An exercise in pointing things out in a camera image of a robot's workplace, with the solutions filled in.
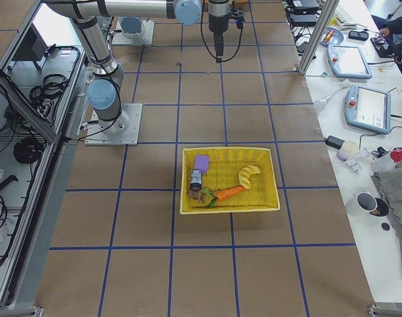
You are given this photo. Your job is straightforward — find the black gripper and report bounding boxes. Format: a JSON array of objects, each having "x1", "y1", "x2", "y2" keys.
[{"x1": 208, "y1": 0, "x2": 230, "y2": 63}]

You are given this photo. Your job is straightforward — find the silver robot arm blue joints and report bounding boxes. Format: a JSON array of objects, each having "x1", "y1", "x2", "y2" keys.
[{"x1": 42, "y1": 0, "x2": 241, "y2": 133}]

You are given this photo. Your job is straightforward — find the brass cylinder part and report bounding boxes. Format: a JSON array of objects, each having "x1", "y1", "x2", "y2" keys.
[{"x1": 322, "y1": 30, "x2": 334, "y2": 43}]

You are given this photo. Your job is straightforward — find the blue plate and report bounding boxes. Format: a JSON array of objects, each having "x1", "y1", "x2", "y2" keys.
[{"x1": 319, "y1": 27, "x2": 345, "y2": 46}]

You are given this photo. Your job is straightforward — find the purple block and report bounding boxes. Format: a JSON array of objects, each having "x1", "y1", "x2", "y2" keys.
[{"x1": 193, "y1": 155, "x2": 210, "y2": 174}]

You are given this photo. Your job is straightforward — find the upper blue teach pendant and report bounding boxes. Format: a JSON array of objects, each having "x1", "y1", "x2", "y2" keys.
[{"x1": 327, "y1": 45, "x2": 372, "y2": 79}]

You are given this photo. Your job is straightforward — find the blue teach pendant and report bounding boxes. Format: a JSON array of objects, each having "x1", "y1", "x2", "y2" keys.
[
  {"x1": 345, "y1": 85, "x2": 391, "y2": 135},
  {"x1": 327, "y1": 45, "x2": 372, "y2": 79}
]

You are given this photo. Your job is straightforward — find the yellow toy croissant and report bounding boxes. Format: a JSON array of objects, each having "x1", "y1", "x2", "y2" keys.
[{"x1": 238, "y1": 165, "x2": 261, "y2": 189}]

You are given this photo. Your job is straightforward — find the yellow wicker basket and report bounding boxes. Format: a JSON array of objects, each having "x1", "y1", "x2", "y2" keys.
[{"x1": 180, "y1": 147, "x2": 281, "y2": 215}]

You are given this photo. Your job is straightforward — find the small dark bottle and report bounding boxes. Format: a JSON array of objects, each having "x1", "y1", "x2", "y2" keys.
[{"x1": 189, "y1": 169, "x2": 202, "y2": 190}]

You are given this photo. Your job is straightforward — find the brown toy figure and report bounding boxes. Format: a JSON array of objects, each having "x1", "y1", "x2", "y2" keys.
[{"x1": 188, "y1": 189, "x2": 205, "y2": 203}]

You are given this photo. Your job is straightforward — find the toy carrot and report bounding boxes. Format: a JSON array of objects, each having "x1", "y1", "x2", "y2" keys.
[{"x1": 202, "y1": 185, "x2": 245, "y2": 208}]

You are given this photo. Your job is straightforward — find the lower blue teach pendant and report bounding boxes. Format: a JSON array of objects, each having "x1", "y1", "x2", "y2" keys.
[{"x1": 345, "y1": 85, "x2": 391, "y2": 135}]

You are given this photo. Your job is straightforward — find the white purple cup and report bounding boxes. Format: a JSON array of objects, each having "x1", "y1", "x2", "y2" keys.
[{"x1": 336, "y1": 141, "x2": 359, "y2": 161}]

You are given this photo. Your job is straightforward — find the person in black clothes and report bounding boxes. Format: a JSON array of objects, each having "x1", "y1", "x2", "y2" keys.
[{"x1": 379, "y1": 17, "x2": 402, "y2": 37}]

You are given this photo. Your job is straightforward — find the black monitor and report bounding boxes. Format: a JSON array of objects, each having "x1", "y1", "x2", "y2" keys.
[{"x1": 8, "y1": 23, "x2": 48, "y2": 70}]

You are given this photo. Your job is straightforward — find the red round object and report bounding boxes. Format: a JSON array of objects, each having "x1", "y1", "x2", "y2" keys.
[{"x1": 389, "y1": 147, "x2": 402, "y2": 164}]

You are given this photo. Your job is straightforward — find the white mug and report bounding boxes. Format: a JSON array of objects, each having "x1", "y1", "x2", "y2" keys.
[{"x1": 354, "y1": 192, "x2": 380, "y2": 216}]

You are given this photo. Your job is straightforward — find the aluminium frame post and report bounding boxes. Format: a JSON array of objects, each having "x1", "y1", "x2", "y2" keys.
[{"x1": 298, "y1": 0, "x2": 339, "y2": 76}]

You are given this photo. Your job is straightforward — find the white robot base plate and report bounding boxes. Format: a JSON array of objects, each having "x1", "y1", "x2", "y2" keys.
[{"x1": 83, "y1": 103, "x2": 143, "y2": 146}]

